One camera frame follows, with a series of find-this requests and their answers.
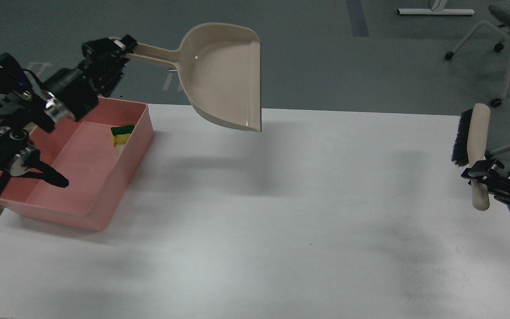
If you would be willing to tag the beige hand brush black bristles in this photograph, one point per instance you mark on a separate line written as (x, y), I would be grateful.
(470, 146)

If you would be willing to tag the pink plastic bin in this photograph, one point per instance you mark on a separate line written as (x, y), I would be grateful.
(83, 152)

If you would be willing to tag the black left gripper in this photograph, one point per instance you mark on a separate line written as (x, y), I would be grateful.
(73, 92)

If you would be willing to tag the white desk leg base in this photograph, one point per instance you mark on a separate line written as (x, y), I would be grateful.
(435, 12)

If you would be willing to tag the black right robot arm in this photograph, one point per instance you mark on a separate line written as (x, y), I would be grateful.
(488, 177)

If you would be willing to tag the beige foam strip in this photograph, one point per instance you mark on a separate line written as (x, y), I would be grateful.
(119, 147)

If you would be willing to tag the yellow green sponge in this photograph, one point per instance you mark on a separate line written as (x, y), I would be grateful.
(121, 134)

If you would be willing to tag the beige plastic dustpan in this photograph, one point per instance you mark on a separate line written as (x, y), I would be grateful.
(218, 65)

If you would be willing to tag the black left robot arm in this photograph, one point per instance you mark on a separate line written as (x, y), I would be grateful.
(21, 103)

